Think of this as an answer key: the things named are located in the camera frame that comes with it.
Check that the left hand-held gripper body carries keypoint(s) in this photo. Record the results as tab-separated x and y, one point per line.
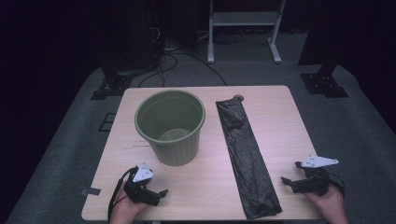
140	191

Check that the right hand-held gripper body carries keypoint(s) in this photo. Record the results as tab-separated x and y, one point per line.
311	183

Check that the green plastic trash bin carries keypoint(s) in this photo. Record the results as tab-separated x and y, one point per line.
174	149

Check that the black plastic garbage bag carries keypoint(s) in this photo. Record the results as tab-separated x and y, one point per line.
246	146

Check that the person's left hand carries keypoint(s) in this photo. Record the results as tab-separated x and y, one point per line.
126	208

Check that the person's right hand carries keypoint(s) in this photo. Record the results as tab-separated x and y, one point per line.
330	205

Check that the grey tape strip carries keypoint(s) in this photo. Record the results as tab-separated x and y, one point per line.
91	191

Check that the grey floor mat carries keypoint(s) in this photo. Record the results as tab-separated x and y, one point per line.
342	133

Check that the black tape floor marking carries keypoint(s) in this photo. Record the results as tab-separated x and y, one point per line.
107	122

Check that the black stand base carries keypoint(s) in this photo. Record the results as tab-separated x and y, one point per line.
323	84
112	87

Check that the black equipment case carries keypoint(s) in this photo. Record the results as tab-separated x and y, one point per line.
130	37

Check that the white metal stand frame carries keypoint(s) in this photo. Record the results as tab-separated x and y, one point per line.
244	18

